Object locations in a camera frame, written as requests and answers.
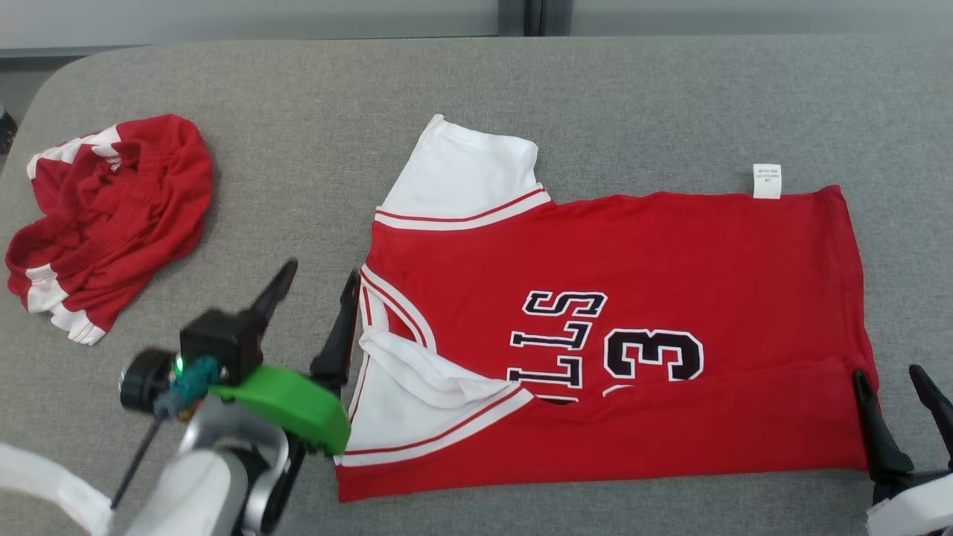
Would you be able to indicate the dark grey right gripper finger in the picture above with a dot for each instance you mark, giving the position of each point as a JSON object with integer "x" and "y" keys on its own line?
{"x": 878, "y": 432}
{"x": 938, "y": 413}

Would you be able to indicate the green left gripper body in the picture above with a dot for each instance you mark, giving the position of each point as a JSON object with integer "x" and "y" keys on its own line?
{"x": 290, "y": 402}

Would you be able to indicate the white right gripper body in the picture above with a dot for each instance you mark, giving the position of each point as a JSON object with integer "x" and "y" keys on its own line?
{"x": 919, "y": 510}

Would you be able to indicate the grey fabric sofa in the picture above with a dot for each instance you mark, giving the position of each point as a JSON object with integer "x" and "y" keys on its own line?
{"x": 298, "y": 149}

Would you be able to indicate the black cylindrical left gripper motor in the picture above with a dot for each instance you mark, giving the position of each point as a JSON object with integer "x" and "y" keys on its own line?
{"x": 143, "y": 380}

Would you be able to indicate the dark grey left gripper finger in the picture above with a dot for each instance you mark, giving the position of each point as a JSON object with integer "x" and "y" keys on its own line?
{"x": 341, "y": 335}
{"x": 277, "y": 292}

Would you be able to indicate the red white basketball jersey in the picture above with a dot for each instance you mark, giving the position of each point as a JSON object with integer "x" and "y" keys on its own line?
{"x": 670, "y": 246}

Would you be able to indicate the black caster wheel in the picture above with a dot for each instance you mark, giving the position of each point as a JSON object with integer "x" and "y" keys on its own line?
{"x": 6, "y": 130}

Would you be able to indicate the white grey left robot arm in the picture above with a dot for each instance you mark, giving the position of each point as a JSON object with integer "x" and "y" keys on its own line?
{"x": 193, "y": 484}

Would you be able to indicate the grey metal frame post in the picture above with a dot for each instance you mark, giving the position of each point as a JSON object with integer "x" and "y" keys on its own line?
{"x": 532, "y": 16}

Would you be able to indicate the red white mesh shorts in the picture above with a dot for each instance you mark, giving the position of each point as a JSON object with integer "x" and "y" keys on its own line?
{"x": 141, "y": 201}

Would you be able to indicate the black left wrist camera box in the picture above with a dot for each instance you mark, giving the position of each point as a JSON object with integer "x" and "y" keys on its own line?
{"x": 223, "y": 342}

